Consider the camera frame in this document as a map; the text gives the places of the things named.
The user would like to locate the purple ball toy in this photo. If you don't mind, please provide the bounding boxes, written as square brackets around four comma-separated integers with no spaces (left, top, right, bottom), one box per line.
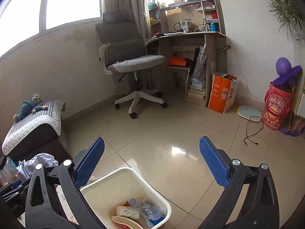
[272,57,302,88]

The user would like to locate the white wooden side cabinet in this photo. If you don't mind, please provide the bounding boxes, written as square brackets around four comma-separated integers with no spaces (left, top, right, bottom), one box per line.
[290,33,304,136]

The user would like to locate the wooden computer desk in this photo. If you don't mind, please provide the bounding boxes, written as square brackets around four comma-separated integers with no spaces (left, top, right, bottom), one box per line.
[146,0,228,107]

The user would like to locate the white tissue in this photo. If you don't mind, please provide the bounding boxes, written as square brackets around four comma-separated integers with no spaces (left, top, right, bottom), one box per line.
[17,153,58,182]

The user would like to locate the right grey curtain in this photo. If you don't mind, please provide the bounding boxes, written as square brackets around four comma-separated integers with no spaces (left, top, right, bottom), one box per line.
[103,0,148,39]

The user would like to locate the black floor cable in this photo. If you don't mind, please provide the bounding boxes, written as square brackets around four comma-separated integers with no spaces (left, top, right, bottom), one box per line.
[242,115,265,146]

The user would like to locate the grey white office chair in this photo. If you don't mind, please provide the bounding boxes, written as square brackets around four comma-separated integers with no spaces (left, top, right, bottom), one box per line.
[96,12,168,119]

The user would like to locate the white floral paper cup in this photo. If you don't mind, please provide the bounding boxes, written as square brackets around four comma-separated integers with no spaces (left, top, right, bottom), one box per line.
[116,206,140,220]

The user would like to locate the green potted plant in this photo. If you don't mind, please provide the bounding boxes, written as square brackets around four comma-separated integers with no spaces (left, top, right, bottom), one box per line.
[267,0,303,38]

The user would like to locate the white bathroom scale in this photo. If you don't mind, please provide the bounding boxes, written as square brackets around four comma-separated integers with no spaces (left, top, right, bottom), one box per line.
[237,105,262,123]

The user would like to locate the crushed clear plastic bottle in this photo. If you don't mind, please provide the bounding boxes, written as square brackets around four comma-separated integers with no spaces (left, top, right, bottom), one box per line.
[128,198,163,221]

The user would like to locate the dark ottoman with quilt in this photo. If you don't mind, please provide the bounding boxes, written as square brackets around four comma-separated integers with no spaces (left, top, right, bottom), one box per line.
[2,100,71,164]

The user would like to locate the blue monkey plush toy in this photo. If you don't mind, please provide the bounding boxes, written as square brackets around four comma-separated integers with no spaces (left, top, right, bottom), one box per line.
[13,94,49,123]

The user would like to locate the orange cardboard box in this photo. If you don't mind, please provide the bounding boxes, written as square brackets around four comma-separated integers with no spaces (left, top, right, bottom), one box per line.
[208,72,239,114]

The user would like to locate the red printed barrel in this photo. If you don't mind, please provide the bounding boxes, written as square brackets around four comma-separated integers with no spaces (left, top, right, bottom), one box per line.
[262,83,293,130]

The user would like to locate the white trash bin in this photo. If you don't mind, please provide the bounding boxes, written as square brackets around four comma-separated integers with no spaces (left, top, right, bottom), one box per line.
[80,168,172,228]

